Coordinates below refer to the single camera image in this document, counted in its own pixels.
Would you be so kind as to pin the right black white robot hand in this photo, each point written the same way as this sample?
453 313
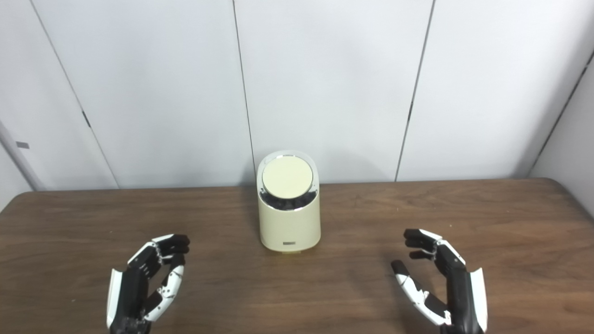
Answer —
459 292

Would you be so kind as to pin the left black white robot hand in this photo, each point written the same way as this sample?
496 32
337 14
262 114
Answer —
132 283

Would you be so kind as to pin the round cream bin lid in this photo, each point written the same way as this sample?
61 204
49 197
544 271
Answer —
287 177

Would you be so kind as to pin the cream-colored bin body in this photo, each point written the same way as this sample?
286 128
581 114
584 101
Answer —
290 227

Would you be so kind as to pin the small grey wall label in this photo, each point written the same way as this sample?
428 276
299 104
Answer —
22 144

